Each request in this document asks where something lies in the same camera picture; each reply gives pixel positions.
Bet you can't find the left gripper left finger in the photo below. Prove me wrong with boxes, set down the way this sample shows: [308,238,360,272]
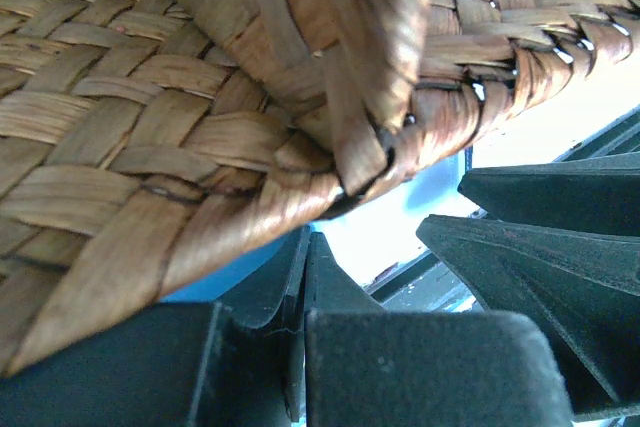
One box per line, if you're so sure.
[214,227,311,422]

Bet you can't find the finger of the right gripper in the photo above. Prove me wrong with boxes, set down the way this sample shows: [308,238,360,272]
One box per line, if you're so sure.
[417,215,639,405]
[458,152,639,237]

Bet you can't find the blue leather card holder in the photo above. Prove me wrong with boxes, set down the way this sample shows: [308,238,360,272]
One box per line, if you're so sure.
[160,153,465,302]

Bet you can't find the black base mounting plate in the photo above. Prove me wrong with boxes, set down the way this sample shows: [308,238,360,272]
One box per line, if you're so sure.
[368,109,639,311]

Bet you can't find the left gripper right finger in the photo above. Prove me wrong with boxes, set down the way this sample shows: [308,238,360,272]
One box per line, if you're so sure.
[304,233,573,426]

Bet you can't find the woven brown divided tray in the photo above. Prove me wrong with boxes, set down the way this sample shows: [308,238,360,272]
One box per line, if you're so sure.
[1,0,639,377]

